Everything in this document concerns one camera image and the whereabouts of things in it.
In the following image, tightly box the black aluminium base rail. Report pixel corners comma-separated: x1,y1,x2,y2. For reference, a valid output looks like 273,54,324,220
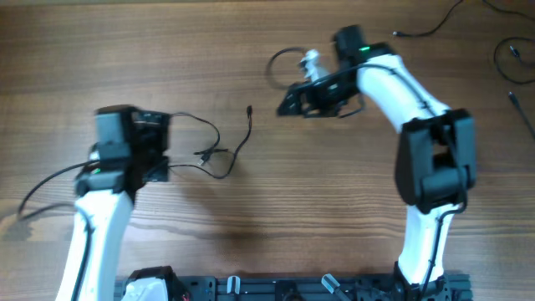
176,273,474,301

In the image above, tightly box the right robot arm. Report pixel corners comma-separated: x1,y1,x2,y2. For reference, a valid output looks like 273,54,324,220
276,25,476,300

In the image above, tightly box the right camera black cable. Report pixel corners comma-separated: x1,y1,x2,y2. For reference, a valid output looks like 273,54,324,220
265,46,469,300

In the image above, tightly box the black usb cable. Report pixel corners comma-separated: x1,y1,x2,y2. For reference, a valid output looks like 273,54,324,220
166,105,254,181
391,0,535,86

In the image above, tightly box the camera black cable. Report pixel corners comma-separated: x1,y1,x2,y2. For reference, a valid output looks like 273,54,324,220
16,158,101,301
265,46,469,300

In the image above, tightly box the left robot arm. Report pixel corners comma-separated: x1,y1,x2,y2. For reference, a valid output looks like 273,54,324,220
56,105,171,300

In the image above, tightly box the left camera black cable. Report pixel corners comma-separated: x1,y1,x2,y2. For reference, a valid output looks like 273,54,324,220
16,158,101,301

